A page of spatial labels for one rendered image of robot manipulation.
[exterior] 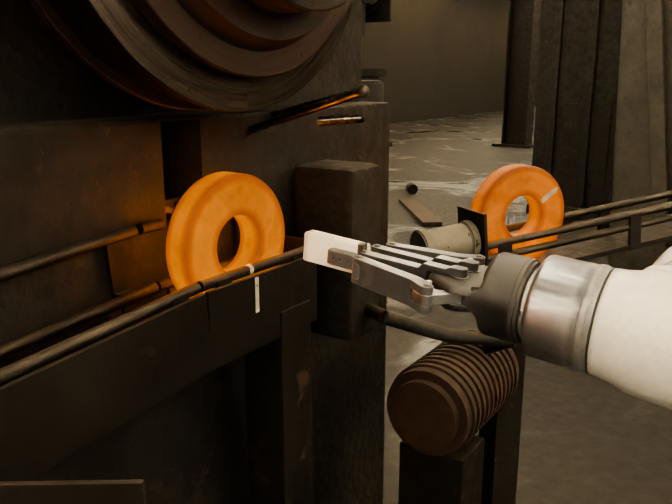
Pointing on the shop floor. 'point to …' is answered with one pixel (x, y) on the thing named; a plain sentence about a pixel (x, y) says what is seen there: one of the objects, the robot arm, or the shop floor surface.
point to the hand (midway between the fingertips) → (335, 252)
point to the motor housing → (447, 420)
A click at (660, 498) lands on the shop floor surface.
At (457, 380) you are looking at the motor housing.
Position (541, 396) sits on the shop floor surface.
